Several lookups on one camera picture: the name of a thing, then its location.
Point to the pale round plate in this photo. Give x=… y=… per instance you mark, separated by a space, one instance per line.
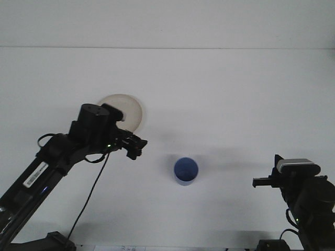
x=133 y=109

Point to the pale blue cup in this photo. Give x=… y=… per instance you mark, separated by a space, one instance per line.
x=185 y=171

